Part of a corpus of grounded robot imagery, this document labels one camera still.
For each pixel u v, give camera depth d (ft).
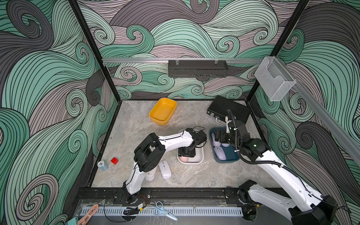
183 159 2.75
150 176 2.59
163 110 3.70
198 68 3.18
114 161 2.75
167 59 3.08
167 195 2.44
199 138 2.48
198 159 2.82
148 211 2.29
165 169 2.67
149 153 1.62
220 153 2.81
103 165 2.58
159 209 2.28
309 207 1.23
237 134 1.78
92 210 2.25
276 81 2.47
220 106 3.61
